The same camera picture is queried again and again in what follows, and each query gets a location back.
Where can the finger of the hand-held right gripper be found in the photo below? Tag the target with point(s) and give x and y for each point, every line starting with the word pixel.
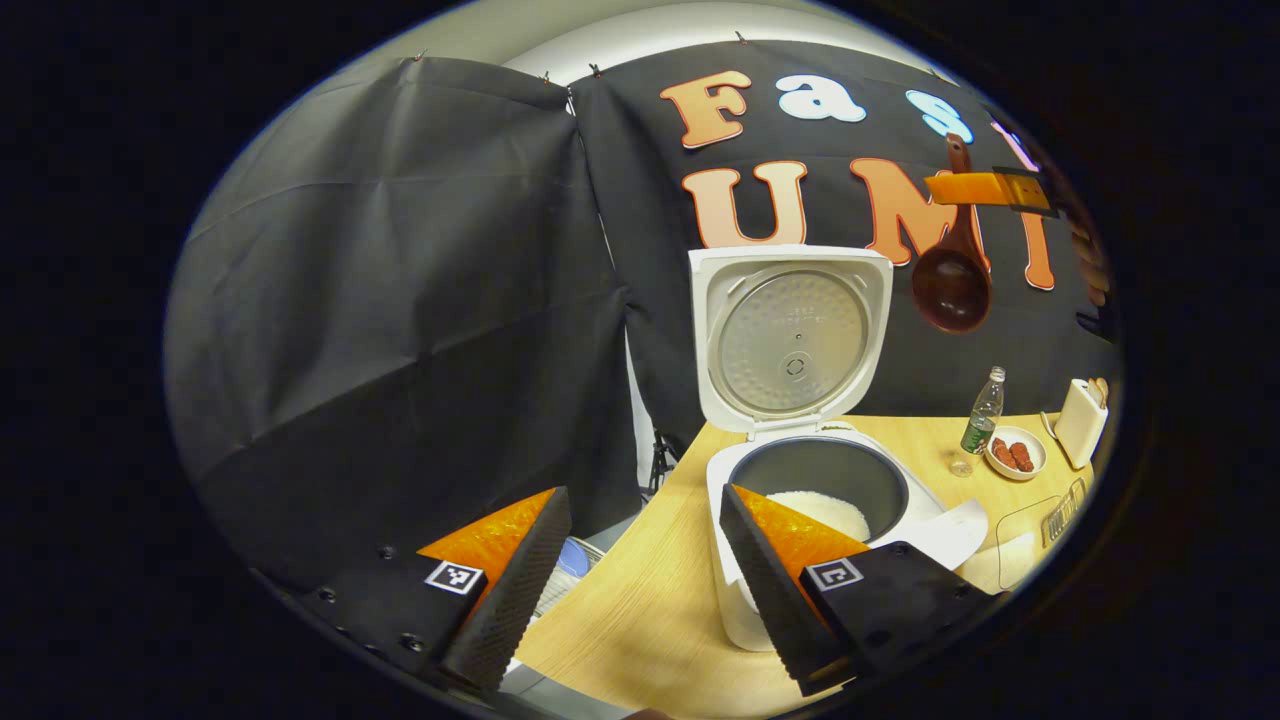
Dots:
pixel 980 188

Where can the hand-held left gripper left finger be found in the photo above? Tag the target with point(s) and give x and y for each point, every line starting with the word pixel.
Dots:
pixel 525 590

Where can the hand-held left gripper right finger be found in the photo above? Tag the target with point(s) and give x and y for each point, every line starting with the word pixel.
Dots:
pixel 765 590

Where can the brown wooden spoon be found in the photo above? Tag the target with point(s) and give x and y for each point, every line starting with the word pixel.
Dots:
pixel 950 285

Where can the white rice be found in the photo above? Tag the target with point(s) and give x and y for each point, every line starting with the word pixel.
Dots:
pixel 830 510

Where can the white rice cooker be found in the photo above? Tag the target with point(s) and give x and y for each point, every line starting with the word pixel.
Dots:
pixel 790 340

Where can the black stand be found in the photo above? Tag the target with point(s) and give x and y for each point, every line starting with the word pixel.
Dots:
pixel 662 462

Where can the white paper sheet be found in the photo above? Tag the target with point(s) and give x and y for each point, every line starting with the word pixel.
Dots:
pixel 950 530

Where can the toast bread slice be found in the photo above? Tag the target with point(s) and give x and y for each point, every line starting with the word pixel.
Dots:
pixel 1098 390

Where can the clear plastic water bottle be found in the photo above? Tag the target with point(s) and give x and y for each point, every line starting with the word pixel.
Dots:
pixel 980 425

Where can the white toaster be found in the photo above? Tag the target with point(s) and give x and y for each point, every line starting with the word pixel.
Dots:
pixel 1078 430

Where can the clear plastic tray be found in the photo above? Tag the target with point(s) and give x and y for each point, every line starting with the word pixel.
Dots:
pixel 1020 520

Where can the red meat slice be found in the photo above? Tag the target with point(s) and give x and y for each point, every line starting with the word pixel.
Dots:
pixel 1022 457
pixel 1004 453

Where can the white round plate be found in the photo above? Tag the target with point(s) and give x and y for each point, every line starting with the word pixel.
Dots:
pixel 1038 468

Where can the black backdrop cloth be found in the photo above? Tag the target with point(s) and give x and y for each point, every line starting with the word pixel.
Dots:
pixel 400 300

